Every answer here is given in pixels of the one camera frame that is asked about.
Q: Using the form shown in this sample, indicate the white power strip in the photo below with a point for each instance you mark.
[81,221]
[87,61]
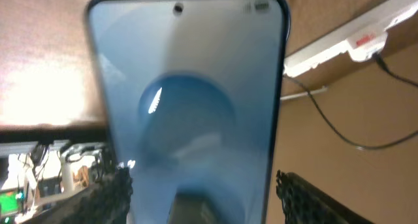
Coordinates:
[379,19]

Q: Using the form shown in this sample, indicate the blue Galaxy smartphone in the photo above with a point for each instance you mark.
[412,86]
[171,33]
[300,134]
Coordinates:
[191,91]

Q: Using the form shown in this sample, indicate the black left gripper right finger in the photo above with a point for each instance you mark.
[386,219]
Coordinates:
[303,202]

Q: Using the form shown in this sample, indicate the white charger plug adapter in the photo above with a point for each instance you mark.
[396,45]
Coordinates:
[362,46]

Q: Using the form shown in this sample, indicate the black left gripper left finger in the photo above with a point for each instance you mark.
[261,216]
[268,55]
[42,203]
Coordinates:
[107,201]

